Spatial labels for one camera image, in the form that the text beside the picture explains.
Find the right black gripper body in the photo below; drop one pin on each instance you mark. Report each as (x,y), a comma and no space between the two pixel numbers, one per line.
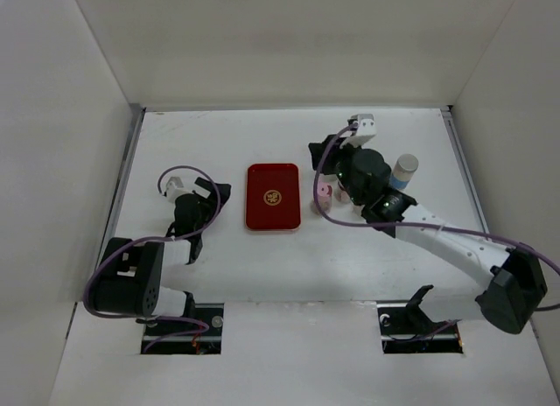
(339,161)

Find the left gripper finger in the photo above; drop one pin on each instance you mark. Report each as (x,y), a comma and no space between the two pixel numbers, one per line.
(219,193)
(202,186)

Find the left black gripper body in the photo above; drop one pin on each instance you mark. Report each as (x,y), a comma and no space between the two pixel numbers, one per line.
(207,208)

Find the pink lid bottle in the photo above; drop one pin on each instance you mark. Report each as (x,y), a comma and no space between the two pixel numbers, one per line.
(325,196)

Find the blue label white bead bottle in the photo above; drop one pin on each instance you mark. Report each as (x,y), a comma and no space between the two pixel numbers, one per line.
(405,167)

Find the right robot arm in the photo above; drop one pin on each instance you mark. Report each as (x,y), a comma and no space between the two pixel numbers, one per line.
(508,274)

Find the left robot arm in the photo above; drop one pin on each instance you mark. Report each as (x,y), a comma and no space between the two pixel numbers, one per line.
(128,281)

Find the red rectangular tray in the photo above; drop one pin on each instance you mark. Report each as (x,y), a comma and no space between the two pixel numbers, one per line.
(272,201)

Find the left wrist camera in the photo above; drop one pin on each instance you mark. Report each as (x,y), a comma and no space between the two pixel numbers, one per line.
(173,188)

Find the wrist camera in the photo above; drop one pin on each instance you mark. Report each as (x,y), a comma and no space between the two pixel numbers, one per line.
(173,188)
(362,129)

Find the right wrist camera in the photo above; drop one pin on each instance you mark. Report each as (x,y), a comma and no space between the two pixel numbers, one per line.
(362,129)

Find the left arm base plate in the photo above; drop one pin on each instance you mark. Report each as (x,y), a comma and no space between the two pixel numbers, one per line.
(169,338)

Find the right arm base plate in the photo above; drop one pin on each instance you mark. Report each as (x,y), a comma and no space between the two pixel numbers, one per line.
(407,330)

